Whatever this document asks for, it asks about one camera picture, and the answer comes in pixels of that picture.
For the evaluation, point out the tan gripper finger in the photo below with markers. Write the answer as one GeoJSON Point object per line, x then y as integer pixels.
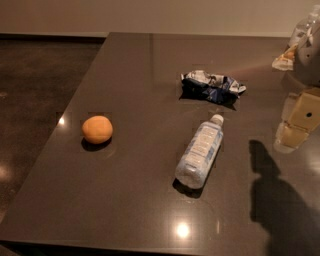
{"type": "Point", "coordinates": [306, 111]}
{"type": "Point", "coordinates": [292, 136]}

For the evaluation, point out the clear blue-labelled plastic bottle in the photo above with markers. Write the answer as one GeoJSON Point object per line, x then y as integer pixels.
{"type": "Point", "coordinates": [196, 162]}

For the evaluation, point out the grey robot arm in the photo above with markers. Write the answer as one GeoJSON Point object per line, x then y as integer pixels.
{"type": "Point", "coordinates": [306, 73]}

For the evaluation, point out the clear bottle in background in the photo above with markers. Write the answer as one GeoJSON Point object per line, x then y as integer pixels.
{"type": "Point", "coordinates": [304, 25]}

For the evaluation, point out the yellow white snack wrapper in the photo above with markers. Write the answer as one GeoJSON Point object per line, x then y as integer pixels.
{"type": "Point", "coordinates": [285, 61]}

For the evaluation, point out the crumpled blue white chip bag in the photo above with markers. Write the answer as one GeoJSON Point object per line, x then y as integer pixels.
{"type": "Point", "coordinates": [214, 88]}

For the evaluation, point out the orange fruit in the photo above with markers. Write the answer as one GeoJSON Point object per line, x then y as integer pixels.
{"type": "Point", "coordinates": [97, 129]}

